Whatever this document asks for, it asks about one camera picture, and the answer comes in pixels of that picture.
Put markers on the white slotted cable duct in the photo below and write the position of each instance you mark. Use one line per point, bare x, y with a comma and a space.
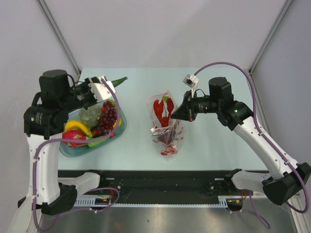
93, 203

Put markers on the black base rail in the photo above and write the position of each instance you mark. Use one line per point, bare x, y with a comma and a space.
170, 187

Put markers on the green round melon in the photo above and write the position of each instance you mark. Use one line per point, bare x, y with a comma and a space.
90, 116

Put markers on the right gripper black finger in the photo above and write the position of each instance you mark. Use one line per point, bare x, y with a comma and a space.
185, 116
184, 105

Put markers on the clear zip top bag pink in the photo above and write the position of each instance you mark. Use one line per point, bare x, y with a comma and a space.
180, 128

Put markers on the green cucumber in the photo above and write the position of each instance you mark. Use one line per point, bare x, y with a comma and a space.
119, 81

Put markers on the dark red grape bunch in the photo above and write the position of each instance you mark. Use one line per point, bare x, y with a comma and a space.
108, 118

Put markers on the red plastic lobster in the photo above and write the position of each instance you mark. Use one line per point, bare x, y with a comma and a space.
163, 109

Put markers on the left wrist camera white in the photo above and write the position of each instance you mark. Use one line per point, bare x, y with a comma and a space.
101, 88

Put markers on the aluminium frame post right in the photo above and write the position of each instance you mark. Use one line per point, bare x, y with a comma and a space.
271, 34

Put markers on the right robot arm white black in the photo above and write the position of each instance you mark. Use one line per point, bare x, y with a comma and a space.
285, 175

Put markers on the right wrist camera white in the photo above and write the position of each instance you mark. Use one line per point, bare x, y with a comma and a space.
191, 81

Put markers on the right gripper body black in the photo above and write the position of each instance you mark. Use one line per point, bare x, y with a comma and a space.
202, 105

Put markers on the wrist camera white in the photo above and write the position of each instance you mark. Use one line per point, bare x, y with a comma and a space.
101, 88
191, 81

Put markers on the pink dragon fruit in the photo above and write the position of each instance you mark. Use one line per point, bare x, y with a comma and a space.
75, 135

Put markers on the aluminium frame post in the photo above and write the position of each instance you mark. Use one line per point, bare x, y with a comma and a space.
58, 35
271, 34

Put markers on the aluminium frame post left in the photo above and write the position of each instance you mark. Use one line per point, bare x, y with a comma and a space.
58, 35

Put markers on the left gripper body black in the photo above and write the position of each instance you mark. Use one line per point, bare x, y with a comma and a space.
81, 95

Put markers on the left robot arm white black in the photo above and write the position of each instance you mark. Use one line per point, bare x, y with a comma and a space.
44, 123

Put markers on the green leafy vegetable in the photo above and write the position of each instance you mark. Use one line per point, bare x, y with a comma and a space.
94, 144

